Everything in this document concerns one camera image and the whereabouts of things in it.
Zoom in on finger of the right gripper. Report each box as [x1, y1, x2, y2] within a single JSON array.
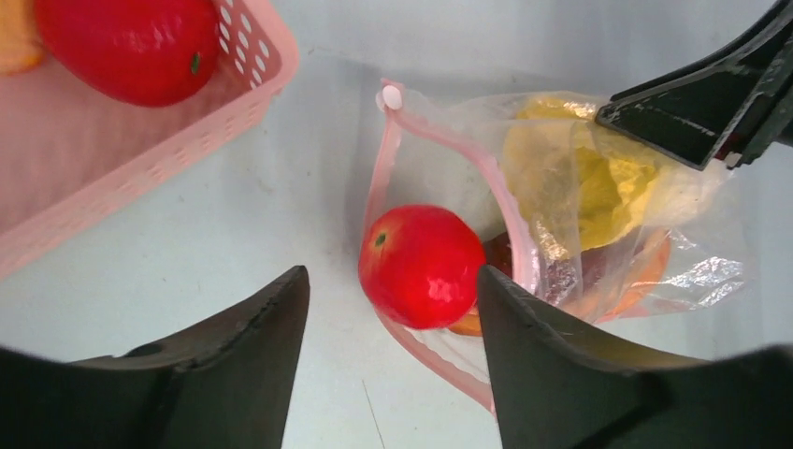
[[721, 49, 792, 169], [596, 1, 792, 170]]

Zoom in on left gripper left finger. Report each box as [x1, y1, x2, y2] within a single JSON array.
[[1, 266, 310, 448]]

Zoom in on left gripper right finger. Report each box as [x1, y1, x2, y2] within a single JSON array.
[[477, 266, 792, 448]]

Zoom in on clear zip top bag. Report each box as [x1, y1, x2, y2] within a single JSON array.
[[362, 79, 754, 413]]

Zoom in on fake red orange peach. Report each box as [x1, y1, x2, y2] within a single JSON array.
[[358, 204, 486, 330]]

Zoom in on fake red apple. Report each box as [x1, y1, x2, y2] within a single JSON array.
[[34, 0, 221, 108]]

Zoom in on pink plastic basket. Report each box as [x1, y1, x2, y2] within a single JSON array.
[[1, 0, 299, 275]]

